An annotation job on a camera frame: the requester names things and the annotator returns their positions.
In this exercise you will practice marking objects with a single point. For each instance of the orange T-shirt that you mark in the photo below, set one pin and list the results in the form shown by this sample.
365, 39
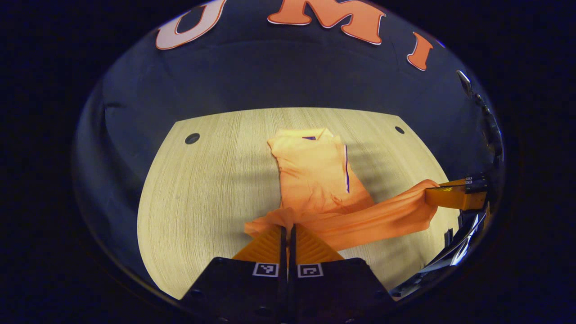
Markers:
315, 180

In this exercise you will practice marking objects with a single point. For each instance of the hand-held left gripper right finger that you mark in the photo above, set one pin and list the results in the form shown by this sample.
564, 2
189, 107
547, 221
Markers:
333, 292

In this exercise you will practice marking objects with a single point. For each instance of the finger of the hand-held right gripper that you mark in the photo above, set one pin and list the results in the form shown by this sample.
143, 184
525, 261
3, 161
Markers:
454, 197
452, 182

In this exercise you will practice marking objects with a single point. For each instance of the black backdrop cloth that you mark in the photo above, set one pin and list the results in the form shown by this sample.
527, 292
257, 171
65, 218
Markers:
270, 76

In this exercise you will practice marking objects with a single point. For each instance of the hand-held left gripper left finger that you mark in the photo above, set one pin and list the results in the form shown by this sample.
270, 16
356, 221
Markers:
245, 292

